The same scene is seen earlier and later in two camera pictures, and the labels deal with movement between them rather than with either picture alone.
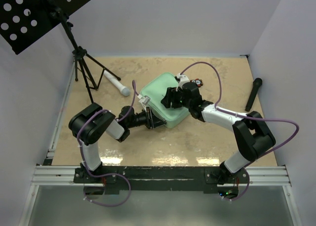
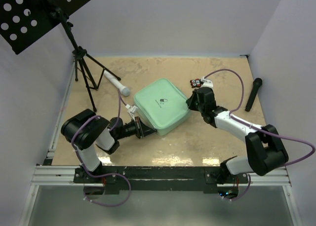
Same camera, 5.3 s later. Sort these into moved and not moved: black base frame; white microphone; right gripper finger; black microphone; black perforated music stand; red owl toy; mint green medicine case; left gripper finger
Moved: mint green medicine case; left gripper finger; right gripper finger
Not moved: black base frame; black microphone; red owl toy; black perforated music stand; white microphone
